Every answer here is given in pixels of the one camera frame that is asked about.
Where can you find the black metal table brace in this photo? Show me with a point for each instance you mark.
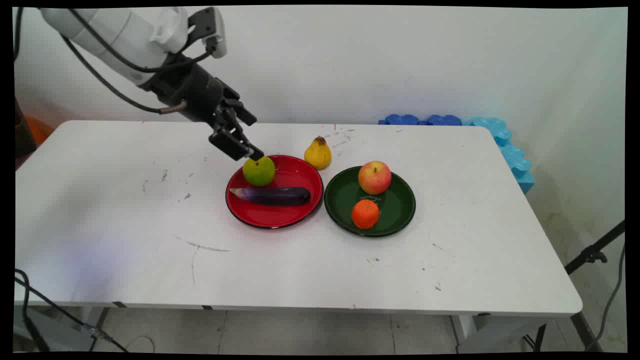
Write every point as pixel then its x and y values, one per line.
pixel 582 330

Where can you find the white table leg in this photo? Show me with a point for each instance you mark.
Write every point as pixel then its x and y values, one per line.
pixel 92 315
pixel 467 330

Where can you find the light blue foam mat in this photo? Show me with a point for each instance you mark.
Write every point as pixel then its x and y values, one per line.
pixel 512 157

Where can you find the orange object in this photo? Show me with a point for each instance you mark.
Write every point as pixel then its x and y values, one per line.
pixel 39 130

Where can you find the green apple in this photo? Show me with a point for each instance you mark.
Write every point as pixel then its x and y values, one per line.
pixel 259 172

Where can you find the red yellow apple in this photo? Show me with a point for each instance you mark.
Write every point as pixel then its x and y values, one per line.
pixel 374 178

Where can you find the black tripod stand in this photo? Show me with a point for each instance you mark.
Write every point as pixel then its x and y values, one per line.
pixel 592 252

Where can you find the orange mandarin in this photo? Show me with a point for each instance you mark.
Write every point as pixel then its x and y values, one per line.
pixel 365 214

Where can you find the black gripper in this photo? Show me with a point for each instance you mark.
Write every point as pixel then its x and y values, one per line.
pixel 192 92

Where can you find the purple eggplant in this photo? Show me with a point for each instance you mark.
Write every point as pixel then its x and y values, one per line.
pixel 277 196

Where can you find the yellow pear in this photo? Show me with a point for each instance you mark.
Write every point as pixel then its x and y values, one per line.
pixel 318 155

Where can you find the green plate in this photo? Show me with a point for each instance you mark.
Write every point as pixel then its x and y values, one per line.
pixel 395 210

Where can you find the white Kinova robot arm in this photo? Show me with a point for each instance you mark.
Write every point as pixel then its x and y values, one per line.
pixel 117 35

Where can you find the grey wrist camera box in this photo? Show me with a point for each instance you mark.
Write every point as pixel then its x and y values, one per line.
pixel 212 30

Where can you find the red plate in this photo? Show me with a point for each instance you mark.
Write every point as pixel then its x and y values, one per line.
pixel 280 217

